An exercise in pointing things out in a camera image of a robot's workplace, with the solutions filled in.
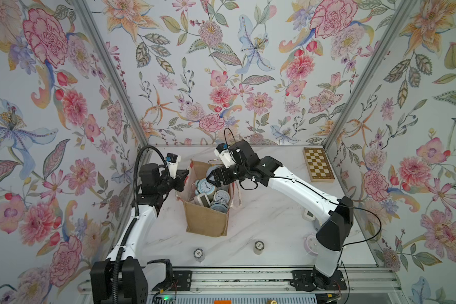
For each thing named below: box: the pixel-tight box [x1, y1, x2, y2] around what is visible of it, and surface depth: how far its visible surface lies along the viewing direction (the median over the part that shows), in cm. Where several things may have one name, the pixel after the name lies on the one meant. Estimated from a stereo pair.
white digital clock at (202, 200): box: [193, 193, 212, 209], surface depth 84 cm
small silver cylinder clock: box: [193, 248, 205, 263], surface depth 77 cm
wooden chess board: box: [302, 146, 336, 183], surface depth 112 cm
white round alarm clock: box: [214, 190, 230, 204], surface depth 89 cm
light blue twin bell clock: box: [194, 177, 216, 196], surface depth 88 cm
